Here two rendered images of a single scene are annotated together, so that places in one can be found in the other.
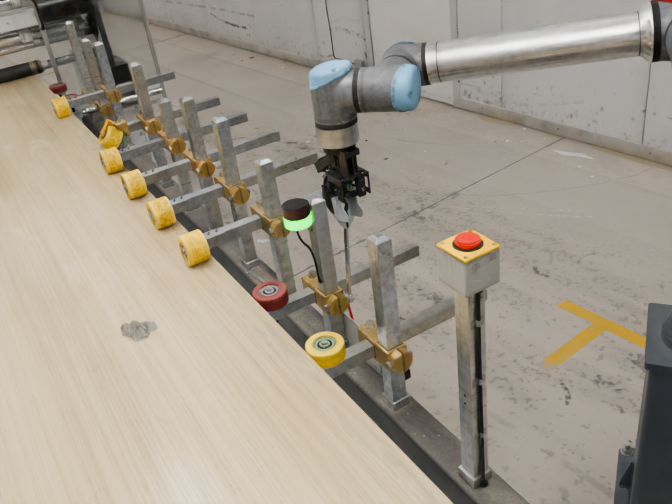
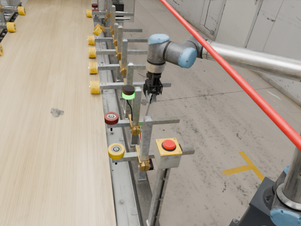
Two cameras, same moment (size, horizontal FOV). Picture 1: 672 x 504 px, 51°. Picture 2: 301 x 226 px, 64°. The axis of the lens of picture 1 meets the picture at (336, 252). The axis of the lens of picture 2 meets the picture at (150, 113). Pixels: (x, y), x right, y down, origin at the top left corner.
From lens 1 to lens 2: 0.45 m
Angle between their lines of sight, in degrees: 11
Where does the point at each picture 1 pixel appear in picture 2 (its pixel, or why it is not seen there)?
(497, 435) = (191, 192)
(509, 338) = (214, 157)
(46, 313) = (32, 92)
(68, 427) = (6, 142)
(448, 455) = (147, 211)
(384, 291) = (144, 140)
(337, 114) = (155, 58)
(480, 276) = (168, 162)
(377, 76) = (176, 48)
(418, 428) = (142, 194)
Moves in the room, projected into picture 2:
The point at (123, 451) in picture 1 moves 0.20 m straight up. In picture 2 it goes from (17, 162) to (5, 128)
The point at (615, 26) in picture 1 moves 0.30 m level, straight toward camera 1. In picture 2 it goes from (294, 64) to (272, 94)
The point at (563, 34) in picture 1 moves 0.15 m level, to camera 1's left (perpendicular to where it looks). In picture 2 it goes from (268, 59) to (230, 51)
